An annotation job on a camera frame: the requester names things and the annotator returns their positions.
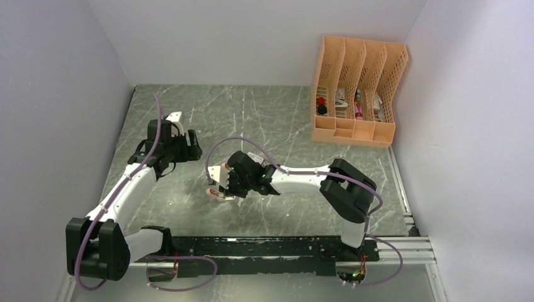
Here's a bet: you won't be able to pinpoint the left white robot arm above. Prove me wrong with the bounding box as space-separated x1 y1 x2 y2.
65 111 202 281

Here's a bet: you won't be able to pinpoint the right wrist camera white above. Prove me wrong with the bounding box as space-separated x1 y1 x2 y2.
208 165 232 189

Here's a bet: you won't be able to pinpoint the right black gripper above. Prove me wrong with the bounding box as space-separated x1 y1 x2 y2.
219 171 254 199

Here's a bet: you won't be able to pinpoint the orange file organizer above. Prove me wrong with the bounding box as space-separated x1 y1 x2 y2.
311 36 409 148

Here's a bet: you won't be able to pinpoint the pink stapler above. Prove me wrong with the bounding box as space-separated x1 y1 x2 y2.
206 188 236 203
221 163 232 171

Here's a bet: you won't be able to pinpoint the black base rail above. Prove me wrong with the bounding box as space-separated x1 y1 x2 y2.
135 235 380 277

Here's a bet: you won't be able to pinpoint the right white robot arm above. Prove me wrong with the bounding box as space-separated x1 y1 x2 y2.
207 151 377 260

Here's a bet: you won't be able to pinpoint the pink items in organizer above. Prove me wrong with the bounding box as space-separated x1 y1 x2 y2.
334 88 385 122

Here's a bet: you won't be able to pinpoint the red black item in organizer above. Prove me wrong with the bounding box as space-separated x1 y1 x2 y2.
316 97 328 116

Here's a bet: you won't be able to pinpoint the red white staple box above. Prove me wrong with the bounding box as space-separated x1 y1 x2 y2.
247 152 265 166

